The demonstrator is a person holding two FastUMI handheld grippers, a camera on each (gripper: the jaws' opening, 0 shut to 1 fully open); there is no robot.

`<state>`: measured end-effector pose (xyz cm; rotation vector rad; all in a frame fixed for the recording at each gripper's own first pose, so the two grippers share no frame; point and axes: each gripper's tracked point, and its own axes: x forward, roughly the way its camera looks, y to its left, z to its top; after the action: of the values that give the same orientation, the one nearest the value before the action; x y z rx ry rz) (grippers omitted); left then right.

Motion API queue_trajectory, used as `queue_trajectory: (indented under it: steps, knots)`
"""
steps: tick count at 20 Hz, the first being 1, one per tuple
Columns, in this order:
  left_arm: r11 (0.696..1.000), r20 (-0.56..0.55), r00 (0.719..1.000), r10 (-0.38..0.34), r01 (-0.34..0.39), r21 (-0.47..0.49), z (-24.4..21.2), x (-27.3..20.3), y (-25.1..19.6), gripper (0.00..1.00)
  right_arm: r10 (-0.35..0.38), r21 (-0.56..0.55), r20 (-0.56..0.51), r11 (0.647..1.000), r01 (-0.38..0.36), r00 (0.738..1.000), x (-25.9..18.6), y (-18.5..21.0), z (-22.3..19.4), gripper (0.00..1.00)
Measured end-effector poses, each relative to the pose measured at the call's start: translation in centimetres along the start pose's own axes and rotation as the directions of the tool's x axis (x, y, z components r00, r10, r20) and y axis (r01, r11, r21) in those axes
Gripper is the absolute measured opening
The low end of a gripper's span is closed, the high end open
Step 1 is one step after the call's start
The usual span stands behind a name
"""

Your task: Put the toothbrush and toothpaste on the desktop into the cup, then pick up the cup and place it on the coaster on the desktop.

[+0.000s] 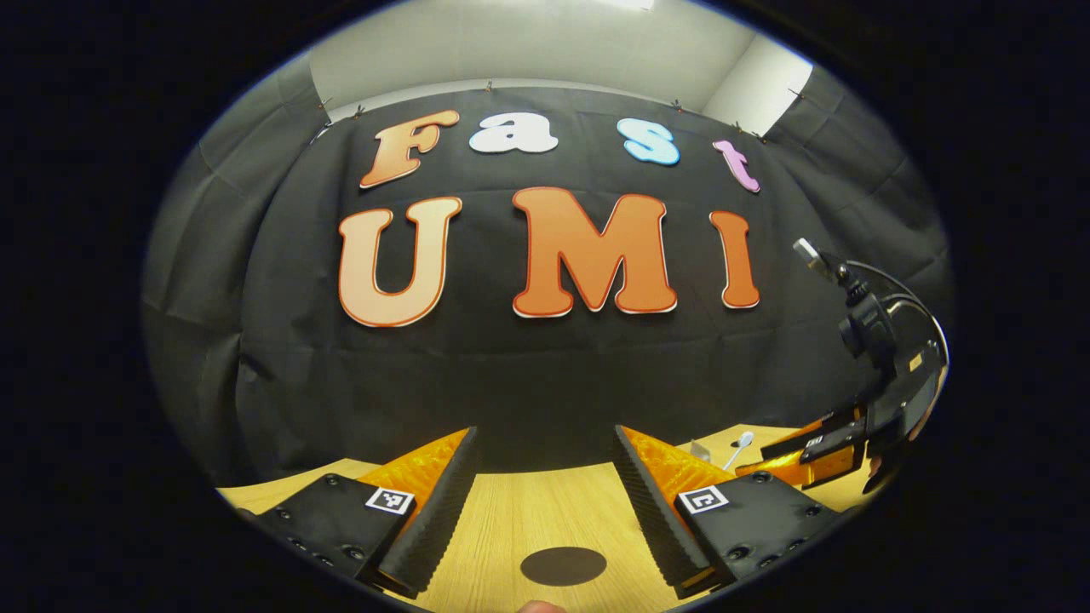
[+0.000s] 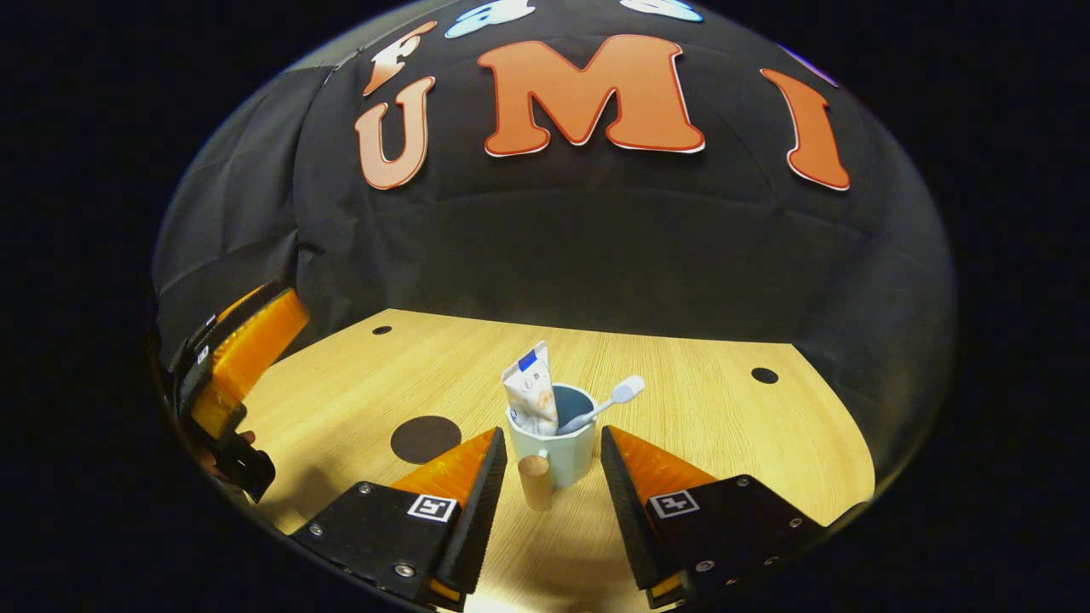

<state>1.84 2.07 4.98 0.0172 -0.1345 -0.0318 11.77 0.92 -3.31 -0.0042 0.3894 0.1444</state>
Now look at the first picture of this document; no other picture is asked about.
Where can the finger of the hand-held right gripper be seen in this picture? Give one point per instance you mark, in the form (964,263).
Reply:
(822,464)
(830,423)

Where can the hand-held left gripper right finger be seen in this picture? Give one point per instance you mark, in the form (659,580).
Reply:
(647,511)

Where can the white toothbrush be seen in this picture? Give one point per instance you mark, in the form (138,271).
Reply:
(742,443)

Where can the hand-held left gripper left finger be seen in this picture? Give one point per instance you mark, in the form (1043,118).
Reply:
(443,502)

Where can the black backdrop cloth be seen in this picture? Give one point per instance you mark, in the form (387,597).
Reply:
(545,375)

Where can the wooden desktop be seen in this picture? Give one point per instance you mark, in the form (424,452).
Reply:
(536,511)

